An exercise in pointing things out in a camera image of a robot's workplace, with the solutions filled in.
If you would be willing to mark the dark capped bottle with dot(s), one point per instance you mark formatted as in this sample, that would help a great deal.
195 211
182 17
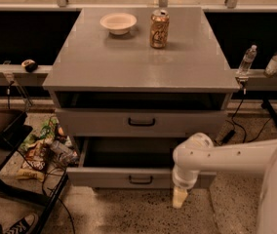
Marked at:
271 68

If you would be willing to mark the grey top drawer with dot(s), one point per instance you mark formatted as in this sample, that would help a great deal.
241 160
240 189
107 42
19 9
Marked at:
139 122

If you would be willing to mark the black white sneaker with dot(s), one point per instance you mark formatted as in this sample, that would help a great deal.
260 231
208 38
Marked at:
24 225

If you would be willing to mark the white bowl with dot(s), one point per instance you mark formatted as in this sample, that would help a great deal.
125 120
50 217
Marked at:
118 23

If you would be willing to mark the clear water bottle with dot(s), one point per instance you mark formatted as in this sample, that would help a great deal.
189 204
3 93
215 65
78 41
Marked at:
247 61

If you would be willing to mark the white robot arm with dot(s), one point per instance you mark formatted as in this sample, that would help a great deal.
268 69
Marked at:
198 154

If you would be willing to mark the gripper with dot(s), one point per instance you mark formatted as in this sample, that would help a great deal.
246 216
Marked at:
181 181

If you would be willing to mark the crumpled plastic bottle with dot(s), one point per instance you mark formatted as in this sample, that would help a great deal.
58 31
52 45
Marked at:
66 156

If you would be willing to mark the small tape measure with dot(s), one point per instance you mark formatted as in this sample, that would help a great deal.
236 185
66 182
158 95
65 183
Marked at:
29 65

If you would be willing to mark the grey drawer cabinet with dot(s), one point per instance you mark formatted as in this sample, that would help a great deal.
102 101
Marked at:
97 70

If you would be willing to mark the black stand leg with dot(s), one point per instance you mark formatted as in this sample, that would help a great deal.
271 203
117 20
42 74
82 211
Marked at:
267 105

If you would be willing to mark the green snack bag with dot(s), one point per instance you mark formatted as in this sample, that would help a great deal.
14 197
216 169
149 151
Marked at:
47 132

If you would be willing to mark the gold soda can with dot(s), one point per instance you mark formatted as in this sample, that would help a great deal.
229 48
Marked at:
159 28

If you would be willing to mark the grey drawer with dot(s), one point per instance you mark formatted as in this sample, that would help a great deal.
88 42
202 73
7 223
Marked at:
125 162
139 122

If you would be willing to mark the chip bag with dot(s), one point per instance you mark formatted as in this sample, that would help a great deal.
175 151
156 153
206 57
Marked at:
36 162

